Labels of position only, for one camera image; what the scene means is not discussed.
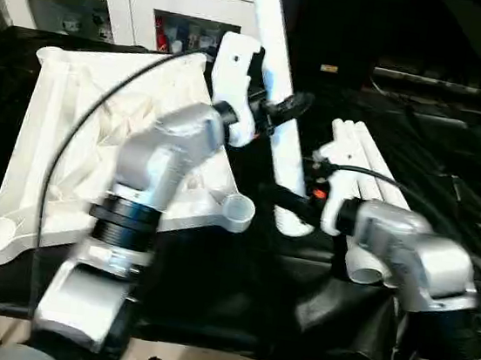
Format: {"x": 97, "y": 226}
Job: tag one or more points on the red bottle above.
{"x": 162, "y": 34}

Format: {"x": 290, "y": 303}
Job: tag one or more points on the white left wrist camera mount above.
{"x": 231, "y": 78}

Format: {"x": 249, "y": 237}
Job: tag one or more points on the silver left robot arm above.
{"x": 160, "y": 152}

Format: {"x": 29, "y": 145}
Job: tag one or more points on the black plastic mat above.
{"x": 230, "y": 297}

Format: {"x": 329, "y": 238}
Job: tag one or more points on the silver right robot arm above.
{"x": 424, "y": 255}

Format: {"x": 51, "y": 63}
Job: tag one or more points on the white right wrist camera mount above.
{"x": 344, "y": 157}

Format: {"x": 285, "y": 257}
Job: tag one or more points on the white plastic table top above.
{"x": 54, "y": 122}

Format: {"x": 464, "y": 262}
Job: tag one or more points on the small white label sticker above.
{"x": 329, "y": 68}

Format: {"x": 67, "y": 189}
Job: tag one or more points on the white plastic table leg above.
{"x": 376, "y": 179}
{"x": 279, "y": 40}
{"x": 365, "y": 275}
{"x": 394, "y": 186}

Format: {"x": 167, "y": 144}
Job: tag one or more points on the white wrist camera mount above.
{"x": 231, "y": 78}
{"x": 344, "y": 157}

